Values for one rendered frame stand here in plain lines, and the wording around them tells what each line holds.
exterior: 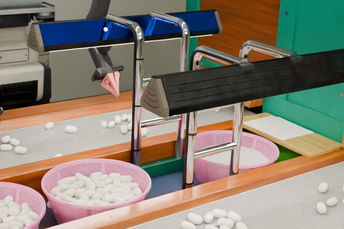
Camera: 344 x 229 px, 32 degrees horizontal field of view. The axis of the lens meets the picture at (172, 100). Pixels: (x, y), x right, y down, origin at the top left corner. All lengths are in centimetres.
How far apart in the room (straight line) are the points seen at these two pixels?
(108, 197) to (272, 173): 44
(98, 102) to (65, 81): 207
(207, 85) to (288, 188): 50
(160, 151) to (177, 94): 63
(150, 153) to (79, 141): 22
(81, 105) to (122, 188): 59
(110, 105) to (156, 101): 94
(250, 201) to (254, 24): 75
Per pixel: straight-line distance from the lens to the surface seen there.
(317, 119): 188
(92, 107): 202
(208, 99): 116
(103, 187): 153
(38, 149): 174
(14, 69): 234
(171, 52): 406
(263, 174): 158
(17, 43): 237
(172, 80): 113
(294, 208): 148
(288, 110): 195
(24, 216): 139
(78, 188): 150
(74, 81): 414
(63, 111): 197
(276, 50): 138
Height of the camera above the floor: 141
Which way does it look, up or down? 18 degrees down
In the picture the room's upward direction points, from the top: 3 degrees clockwise
